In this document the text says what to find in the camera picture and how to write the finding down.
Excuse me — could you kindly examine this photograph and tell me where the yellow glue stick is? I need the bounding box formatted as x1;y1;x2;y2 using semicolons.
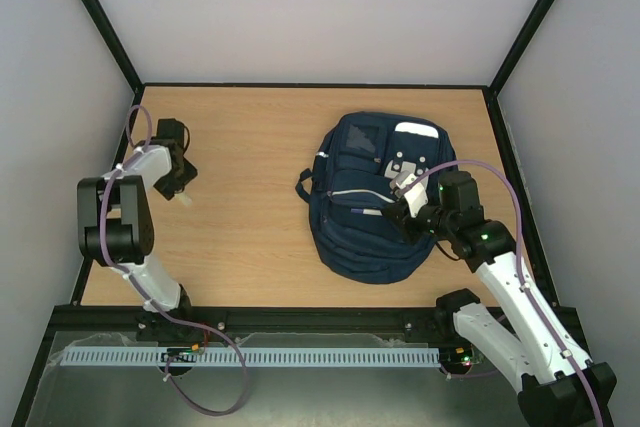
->
175;192;193;207

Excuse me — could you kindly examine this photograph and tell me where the purple cap marker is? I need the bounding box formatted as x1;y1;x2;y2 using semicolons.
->
350;208;383;216

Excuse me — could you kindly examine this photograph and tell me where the navy blue student backpack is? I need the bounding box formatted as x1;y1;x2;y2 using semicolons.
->
295;112;456;284

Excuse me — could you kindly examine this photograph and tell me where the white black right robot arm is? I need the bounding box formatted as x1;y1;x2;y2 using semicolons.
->
382;171;617;426

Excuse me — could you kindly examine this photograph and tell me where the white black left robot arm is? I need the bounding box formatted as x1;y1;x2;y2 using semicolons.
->
77;118;198;316

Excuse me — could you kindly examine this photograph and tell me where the right controller circuit board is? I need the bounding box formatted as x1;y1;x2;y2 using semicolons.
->
439;344;484;367

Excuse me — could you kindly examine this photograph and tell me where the controller circuit board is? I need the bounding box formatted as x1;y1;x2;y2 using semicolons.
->
158;344;206;363
439;344;484;367

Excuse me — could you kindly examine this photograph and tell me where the left controller circuit board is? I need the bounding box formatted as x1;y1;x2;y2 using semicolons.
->
158;344;206;363

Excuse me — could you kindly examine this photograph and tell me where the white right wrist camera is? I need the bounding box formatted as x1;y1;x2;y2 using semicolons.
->
390;171;428;218

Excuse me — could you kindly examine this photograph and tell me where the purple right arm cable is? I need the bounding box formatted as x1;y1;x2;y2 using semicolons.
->
394;159;604;427

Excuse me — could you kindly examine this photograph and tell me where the black aluminium frame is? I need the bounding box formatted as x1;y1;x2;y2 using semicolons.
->
13;0;587;426

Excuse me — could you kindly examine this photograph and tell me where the light blue slotted cable duct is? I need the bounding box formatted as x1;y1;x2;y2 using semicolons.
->
60;346;440;368

